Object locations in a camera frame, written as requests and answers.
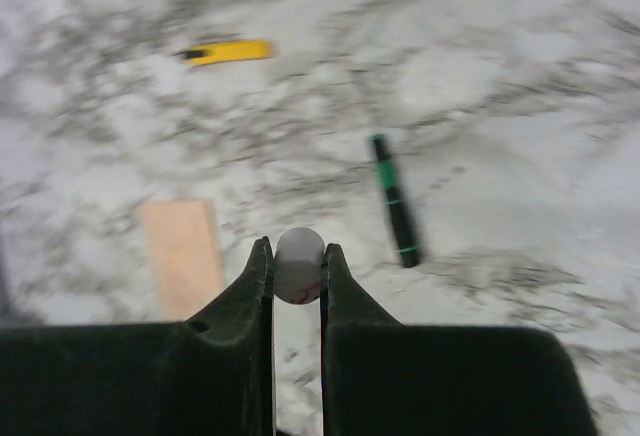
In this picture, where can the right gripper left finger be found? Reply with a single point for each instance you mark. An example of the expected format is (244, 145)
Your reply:
(211, 374)

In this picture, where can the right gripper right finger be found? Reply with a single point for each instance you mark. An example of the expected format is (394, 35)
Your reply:
(382, 377)

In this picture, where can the peach paper envelope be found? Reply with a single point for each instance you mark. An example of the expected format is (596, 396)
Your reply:
(185, 255)

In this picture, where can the small white glue cap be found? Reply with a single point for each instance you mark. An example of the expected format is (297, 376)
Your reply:
(298, 261)

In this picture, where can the black green marker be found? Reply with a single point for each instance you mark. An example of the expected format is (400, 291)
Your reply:
(398, 213)

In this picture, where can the yellow black pen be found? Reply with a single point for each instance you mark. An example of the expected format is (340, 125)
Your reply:
(227, 51)

